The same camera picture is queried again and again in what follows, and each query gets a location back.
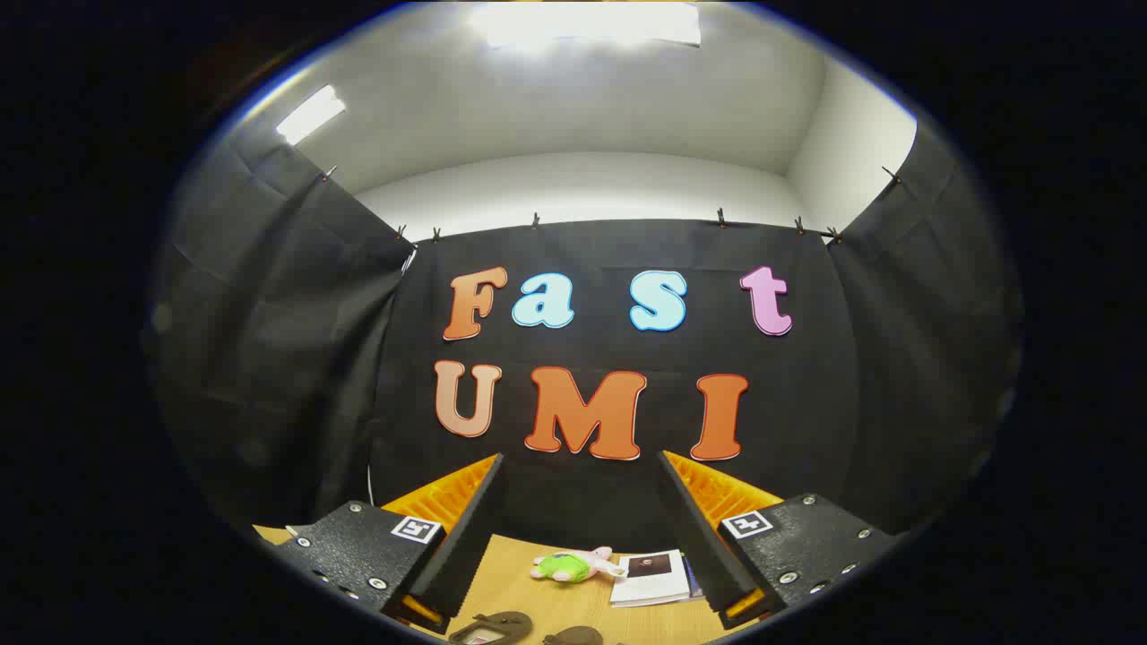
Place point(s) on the blue book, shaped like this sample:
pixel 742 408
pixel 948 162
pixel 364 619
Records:
pixel 692 578

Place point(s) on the brown fuzzy shoe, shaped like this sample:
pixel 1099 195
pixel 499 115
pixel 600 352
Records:
pixel 502 623
pixel 573 637

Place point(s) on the green and pink plush toy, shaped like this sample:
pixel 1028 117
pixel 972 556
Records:
pixel 564 567

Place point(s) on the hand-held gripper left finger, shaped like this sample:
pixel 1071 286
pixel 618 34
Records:
pixel 466 546

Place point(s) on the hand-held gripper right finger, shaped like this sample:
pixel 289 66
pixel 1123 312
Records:
pixel 703 546

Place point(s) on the large ceiling light panel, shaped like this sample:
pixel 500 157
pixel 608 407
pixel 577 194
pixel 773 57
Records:
pixel 582 22

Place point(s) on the black backdrop cloth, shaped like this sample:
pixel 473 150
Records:
pixel 806 403

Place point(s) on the white paperback book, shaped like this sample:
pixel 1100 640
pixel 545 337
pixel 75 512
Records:
pixel 650 587

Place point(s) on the small ceiling light strip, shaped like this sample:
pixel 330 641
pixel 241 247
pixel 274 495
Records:
pixel 309 115

